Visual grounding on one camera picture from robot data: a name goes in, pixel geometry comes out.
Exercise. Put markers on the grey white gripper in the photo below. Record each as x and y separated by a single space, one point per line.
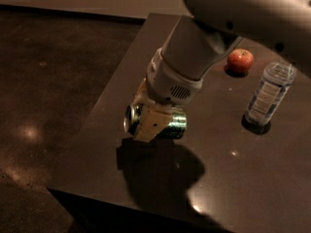
168 82

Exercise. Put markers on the green drink can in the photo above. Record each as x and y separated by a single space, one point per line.
174 130

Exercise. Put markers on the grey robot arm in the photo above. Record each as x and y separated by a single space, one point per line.
206 35

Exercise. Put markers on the red apple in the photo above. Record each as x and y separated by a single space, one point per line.
240 61

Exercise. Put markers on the clear plastic water bottle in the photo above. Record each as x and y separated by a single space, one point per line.
276 79

